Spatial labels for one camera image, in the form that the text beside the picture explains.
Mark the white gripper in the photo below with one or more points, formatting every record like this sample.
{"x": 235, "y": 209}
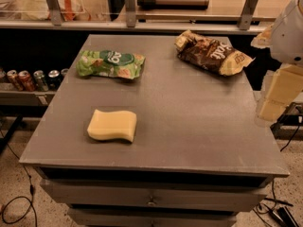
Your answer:
{"x": 288, "y": 42}

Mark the yellow sponge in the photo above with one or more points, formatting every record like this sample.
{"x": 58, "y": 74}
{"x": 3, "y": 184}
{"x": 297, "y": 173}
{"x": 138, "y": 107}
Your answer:
{"x": 112, "y": 125}

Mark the brown chip bag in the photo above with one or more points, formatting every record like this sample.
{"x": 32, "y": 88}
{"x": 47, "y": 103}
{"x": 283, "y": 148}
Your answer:
{"x": 211, "y": 54}

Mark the green chip bag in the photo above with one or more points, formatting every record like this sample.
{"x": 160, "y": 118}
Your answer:
{"x": 110, "y": 64}

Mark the white orange plastic bag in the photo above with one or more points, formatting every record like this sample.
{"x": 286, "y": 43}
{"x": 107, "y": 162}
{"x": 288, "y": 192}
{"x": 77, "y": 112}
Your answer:
{"x": 39, "y": 10}

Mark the grey drawer cabinet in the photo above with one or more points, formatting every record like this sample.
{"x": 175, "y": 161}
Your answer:
{"x": 193, "y": 128}

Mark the grey soda can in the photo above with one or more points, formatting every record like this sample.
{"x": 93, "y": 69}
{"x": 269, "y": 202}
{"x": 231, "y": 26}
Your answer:
{"x": 64, "y": 72}

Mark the upper grey drawer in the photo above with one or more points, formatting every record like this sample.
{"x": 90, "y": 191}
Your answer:
{"x": 210, "y": 198}

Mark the grey drawer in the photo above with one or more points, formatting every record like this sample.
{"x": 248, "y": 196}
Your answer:
{"x": 210, "y": 198}
{"x": 127, "y": 218}

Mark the dark soda can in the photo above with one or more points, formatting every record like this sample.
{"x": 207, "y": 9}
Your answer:
{"x": 54, "y": 79}

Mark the silver green soda can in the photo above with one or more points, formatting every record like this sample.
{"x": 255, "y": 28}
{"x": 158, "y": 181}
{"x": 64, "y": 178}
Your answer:
{"x": 39, "y": 77}

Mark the lower grey drawer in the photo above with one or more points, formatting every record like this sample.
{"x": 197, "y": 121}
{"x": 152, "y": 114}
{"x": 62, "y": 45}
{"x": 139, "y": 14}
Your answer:
{"x": 127, "y": 218}

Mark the orange soda can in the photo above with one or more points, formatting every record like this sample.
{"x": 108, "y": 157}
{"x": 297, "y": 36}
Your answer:
{"x": 27, "y": 80}

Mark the red soda can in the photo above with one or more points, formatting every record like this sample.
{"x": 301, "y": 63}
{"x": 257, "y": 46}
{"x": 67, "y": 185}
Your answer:
{"x": 13, "y": 78}

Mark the grey can shelf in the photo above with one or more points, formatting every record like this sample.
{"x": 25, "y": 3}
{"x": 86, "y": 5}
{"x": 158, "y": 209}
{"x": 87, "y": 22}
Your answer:
{"x": 9, "y": 95}

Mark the right metal bracket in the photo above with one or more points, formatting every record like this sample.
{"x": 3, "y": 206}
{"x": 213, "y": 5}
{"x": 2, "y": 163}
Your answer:
{"x": 247, "y": 14}

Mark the metal bracket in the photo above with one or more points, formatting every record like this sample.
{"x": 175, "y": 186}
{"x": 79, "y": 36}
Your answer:
{"x": 55, "y": 12}
{"x": 247, "y": 14}
{"x": 130, "y": 13}

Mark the middle metal bracket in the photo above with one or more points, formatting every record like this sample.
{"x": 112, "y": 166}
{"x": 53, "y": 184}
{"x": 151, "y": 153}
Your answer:
{"x": 130, "y": 13}

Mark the left metal bracket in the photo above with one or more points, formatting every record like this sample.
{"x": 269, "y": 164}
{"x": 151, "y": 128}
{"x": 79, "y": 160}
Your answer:
{"x": 55, "y": 12}

